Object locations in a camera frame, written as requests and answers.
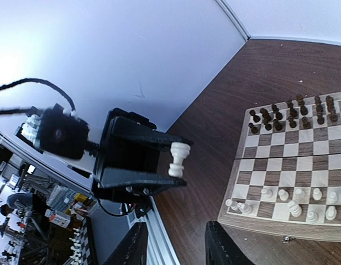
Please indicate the background chess set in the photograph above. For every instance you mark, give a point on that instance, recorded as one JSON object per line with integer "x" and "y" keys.
{"x": 83, "y": 245}

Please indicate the white chess piece handed over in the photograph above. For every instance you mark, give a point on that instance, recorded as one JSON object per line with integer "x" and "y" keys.
{"x": 283, "y": 195}

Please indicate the white chess pawn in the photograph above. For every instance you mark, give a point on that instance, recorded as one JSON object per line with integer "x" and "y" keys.
{"x": 332, "y": 197}
{"x": 317, "y": 194}
{"x": 299, "y": 194}

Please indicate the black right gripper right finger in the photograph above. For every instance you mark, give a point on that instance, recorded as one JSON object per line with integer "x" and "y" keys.
{"x": 220, "y": 248}

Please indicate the row of dark chess pieces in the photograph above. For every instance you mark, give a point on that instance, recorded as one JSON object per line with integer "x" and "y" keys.
{"x": 299, "y": 114}

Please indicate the white piece back row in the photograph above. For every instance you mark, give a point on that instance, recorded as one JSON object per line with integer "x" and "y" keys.
{"x": 312, "y": 217}

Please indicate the white bishop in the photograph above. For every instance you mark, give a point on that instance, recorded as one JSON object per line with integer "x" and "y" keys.
{"x": 232, "y": 205}

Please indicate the front aluminium rail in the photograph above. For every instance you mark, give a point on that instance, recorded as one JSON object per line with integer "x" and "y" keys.
{"x": 160, "y": 250}

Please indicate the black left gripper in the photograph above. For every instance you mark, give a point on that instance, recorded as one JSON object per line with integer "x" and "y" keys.
{"x": 127, "y": 160}

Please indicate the left aluminium frame post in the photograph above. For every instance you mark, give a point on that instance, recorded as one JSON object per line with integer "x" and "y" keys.
{"x": 234, "y": 19}

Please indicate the white chess queen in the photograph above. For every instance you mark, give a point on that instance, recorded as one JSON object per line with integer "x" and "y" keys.
{"x": 294, "y": 208}

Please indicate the white king in tray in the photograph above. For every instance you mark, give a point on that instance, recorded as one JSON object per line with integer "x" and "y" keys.
{"x": 245, "y": 208}

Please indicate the wooden chess board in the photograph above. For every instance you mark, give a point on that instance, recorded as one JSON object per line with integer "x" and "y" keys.
{"x": 306, "y": 159}

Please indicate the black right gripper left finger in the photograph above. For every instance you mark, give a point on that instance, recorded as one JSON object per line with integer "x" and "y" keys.
{"x": 132, "y": 250}

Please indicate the white chess rook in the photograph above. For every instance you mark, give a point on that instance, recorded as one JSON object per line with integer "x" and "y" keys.
{"x": 266, "y": 194}

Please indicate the white knight back row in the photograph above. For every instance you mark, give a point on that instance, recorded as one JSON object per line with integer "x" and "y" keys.
{"x": 331, "y": 213}

